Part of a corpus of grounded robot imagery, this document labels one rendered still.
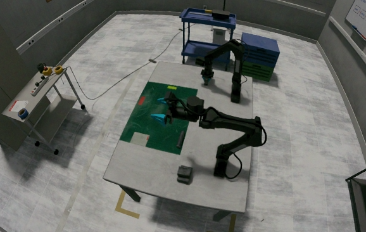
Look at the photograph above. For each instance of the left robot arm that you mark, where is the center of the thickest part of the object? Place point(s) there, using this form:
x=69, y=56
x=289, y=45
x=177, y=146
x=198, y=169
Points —
x=252, y=136

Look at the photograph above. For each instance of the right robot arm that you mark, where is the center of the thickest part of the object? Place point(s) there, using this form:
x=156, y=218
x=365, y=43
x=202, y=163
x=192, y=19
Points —
x=238, y=49

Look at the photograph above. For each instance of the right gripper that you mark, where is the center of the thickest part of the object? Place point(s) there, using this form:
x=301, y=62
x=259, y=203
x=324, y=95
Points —
x=207, y=73

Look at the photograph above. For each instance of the dark green flat mat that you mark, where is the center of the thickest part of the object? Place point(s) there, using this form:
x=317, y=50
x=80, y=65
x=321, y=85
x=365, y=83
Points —
x=141, y=129

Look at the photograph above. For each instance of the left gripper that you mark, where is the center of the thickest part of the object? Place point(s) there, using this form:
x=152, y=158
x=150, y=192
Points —
x=174, y=112

